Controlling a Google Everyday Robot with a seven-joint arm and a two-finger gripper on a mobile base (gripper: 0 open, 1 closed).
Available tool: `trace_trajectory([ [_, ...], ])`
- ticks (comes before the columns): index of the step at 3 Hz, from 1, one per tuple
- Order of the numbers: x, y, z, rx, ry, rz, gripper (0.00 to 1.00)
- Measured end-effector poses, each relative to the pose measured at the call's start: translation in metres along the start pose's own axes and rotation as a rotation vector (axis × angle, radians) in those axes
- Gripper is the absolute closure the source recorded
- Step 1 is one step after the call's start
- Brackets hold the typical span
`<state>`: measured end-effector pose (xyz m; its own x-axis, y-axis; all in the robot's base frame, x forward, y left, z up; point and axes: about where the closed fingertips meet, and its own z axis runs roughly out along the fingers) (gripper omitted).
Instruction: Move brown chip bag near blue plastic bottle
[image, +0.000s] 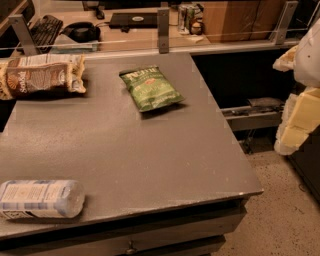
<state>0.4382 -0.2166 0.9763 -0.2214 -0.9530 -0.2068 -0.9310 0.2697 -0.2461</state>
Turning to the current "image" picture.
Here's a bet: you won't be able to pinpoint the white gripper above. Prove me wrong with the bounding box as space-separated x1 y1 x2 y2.
273 19 320 155

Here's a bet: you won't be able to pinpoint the brown chip bag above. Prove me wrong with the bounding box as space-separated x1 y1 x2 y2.
0 54 86 100

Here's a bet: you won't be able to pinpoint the green chip bag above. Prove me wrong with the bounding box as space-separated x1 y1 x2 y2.
119 66 184 112

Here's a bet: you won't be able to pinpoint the blue plastic water bottle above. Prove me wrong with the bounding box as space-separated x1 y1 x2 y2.
0 180 85 219

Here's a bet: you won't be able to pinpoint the grey metal shelf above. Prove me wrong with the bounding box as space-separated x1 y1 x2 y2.
221 97 284 131

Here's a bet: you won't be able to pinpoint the wooden cabinet box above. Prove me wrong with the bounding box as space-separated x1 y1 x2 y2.
202 0 287 43

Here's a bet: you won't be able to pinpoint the green drink can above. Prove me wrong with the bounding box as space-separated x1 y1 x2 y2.
178 5 195 34

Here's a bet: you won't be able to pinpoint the black laptop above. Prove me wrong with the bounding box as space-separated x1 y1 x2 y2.
109 13 157 29

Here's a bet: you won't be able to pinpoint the grey drawer front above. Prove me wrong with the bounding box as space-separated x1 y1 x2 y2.
0 204 246 256

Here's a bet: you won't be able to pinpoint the black headphones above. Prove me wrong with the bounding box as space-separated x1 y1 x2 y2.
62 22 101 43

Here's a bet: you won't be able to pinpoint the black keyboard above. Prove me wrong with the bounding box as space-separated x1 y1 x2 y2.
12 15 63 55

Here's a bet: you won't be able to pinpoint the grey metal rail bracket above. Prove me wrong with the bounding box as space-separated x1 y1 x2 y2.
157 7 169 54

